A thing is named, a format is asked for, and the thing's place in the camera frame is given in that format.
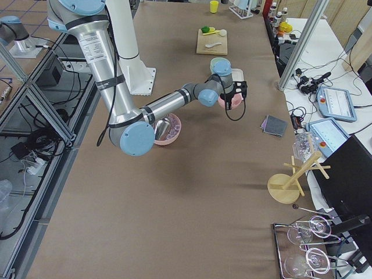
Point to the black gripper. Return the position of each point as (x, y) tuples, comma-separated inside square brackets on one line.
[(229, 96)]

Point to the small pink bowl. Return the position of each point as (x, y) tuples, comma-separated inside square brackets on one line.
[(236, 101)]

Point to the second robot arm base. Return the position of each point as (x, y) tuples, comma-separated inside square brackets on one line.
[(12, 30)]

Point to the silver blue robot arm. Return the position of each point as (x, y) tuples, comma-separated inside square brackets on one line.
[(105, 33)]

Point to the white ceramic spoon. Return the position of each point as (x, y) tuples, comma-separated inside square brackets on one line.
[(215, 44)]

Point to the large pink bowl with ice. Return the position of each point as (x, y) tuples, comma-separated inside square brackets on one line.
[(174, 132)]

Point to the grey cleaning cloth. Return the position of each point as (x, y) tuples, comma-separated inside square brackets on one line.
[(275, 126)]

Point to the white onion piece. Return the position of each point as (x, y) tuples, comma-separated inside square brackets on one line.
[(222, 33)]

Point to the bamboo cutting board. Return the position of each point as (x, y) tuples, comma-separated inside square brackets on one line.
[(209, 39)]

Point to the yellow plastic knife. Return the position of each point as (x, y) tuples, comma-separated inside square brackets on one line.
[(212, 32)]

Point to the green lime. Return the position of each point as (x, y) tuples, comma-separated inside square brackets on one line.
[(205, 29)]

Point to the yellow plastic cup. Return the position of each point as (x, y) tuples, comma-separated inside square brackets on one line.
[(214, 5)]

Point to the metal ice scoop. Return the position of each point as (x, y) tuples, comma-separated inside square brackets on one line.
[(162, 128)]

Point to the blue teach pendant upper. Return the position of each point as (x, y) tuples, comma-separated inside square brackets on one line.
[(336, 103)]

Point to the blue teach pendant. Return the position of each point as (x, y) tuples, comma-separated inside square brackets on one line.
[(329, 135), (336, 103)]

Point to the blue teach pendant lower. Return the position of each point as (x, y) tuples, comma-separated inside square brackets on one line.
[(329, 135)]

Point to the wooden mug tree stand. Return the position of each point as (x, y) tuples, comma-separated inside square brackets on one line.
[(287, 189)]

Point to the black monitor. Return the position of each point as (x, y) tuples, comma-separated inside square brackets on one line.
[(348, 188)]

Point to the wine glass rack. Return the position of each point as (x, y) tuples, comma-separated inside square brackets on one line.
[(301, 246)]

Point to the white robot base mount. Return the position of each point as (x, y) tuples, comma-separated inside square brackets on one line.
[(139, 78)]

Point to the aluminium frame post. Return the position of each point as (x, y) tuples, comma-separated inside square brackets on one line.
[(306, 35)]

